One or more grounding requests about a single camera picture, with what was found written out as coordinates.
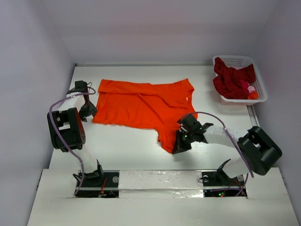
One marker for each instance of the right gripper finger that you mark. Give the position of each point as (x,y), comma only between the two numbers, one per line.
(187,144)
(180,146)

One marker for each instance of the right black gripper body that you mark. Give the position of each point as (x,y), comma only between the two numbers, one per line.
(181,143)

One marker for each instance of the orange t shirt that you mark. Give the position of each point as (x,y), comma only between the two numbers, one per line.
(145,106)

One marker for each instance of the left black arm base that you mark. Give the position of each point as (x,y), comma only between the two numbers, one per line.
(96,186)

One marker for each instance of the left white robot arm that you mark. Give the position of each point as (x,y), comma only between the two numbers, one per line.
(65,118)

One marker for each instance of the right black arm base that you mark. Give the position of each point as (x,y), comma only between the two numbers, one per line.
(219,184)

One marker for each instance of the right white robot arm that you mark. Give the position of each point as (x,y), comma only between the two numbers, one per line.
(257,151)

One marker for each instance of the dark red t shirt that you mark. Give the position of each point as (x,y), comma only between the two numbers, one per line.
(227,82)

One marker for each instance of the pink cloth in basket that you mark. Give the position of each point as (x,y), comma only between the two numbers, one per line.
(247,87)

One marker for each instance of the small orange cloth in basket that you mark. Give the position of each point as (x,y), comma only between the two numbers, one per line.
(253,95)

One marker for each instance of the white plastic basket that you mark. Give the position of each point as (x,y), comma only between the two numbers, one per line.
(239,62)

